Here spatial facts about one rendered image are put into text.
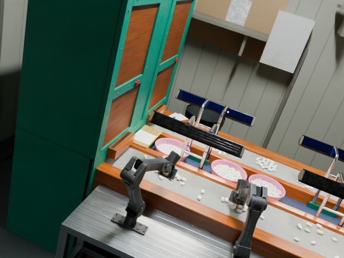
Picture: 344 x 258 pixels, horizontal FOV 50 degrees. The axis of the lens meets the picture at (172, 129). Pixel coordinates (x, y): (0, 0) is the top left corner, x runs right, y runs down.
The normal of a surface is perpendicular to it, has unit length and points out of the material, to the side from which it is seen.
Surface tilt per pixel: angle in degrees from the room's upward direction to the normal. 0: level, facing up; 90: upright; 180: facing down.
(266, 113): 90
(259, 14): 90
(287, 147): 90
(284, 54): 90
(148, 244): 0
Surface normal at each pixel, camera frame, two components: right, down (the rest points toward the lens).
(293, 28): -0.29, 0.35
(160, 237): 0.26, -0.87
